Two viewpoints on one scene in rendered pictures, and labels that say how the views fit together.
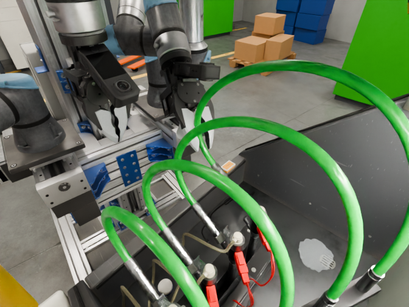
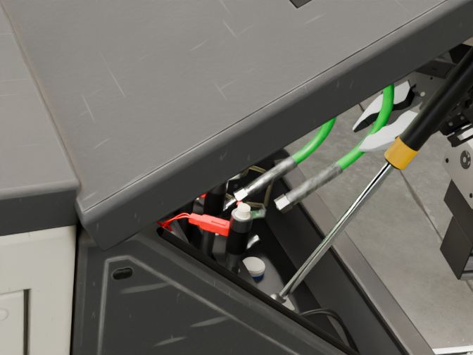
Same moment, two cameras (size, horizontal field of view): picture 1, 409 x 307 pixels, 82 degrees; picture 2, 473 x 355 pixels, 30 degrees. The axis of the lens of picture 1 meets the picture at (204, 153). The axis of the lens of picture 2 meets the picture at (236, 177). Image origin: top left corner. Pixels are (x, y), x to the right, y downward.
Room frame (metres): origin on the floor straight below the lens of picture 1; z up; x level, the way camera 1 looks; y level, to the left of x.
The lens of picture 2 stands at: (0.55, -0.95, 1.83)
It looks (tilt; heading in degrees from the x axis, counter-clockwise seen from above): 37 degrees down; 108
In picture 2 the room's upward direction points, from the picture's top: 11 degrees clockwise
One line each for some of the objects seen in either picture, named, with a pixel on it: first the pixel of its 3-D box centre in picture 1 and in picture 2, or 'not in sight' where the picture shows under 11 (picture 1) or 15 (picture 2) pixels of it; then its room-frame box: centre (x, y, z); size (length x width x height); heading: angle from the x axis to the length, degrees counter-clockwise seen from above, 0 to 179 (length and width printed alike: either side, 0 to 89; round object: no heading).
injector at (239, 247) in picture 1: (229, 262); (215, 234); (0.24, -0.05, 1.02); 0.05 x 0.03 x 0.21; 48
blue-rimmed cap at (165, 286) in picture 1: (165, 287); (253, 267); (0.26, 0.11, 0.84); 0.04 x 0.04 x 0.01
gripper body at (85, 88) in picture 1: (91, 68); not in sight; (0.42, 0.20, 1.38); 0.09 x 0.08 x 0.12; 48
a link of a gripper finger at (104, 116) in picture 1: (101, 123); not in sight; (0.41, 0.21, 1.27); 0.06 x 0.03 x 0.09; 48
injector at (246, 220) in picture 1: (249, 237); (237, 272); (0.30, -0.11, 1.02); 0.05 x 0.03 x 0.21; 48
